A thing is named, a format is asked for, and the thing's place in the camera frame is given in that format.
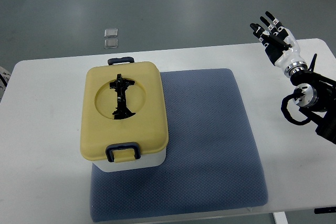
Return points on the white table leg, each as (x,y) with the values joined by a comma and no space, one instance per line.
(280,217)

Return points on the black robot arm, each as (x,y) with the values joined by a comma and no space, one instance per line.
(314,94)

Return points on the yellow box lid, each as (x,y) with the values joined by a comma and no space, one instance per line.
(124,114)

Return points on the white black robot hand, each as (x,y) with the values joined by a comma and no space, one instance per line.
(280,45)

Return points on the white storage box base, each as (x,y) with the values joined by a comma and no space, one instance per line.
(145,161)

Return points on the patterned cloth at left edge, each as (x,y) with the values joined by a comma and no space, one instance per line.
(4,79)

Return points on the blue-grey padded mat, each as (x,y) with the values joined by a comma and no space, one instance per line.
(212,161)

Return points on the black clamp under table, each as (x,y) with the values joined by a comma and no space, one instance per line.
(326,210)

